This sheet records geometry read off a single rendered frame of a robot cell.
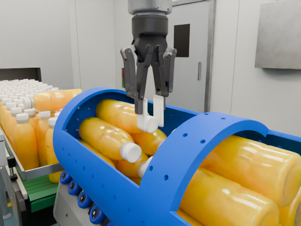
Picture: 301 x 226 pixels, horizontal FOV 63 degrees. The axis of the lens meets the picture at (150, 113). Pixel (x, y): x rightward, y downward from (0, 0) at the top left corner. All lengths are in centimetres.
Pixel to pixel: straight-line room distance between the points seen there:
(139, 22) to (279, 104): 340
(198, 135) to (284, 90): 344
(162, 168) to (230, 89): 376
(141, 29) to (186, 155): 28
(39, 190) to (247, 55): 346
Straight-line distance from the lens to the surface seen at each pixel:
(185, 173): 31
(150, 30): 50
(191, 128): 36
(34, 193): 89
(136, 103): 52
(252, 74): 389
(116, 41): 594
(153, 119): 55
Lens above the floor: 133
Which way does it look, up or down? 13 degrees down
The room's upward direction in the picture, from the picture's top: straight up
